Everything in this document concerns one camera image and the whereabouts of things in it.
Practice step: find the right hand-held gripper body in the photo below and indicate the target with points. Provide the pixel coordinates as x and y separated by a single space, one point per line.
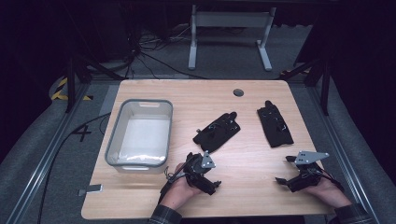
308 179

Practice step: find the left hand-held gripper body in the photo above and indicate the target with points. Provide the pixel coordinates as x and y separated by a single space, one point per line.
194 165

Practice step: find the black pouch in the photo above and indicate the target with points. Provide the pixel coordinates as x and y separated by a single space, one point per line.
218 132
275 127

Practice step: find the white plastic bin grey rim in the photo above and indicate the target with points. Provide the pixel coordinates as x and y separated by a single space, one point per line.
144 137

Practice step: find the person's right hand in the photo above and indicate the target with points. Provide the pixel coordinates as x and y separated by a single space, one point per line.
330 191

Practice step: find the black metal stand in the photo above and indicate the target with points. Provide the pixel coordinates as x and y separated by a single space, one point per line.
325 87

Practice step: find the grey tape piece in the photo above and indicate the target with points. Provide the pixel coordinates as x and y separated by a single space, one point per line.
91 189

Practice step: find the black tripod stand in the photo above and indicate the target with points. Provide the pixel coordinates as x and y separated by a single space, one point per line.
71 81

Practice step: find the white metal stand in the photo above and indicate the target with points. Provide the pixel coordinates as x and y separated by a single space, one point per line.
230 19

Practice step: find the yellow black hazard tape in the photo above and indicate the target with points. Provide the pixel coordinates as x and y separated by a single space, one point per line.
60 88

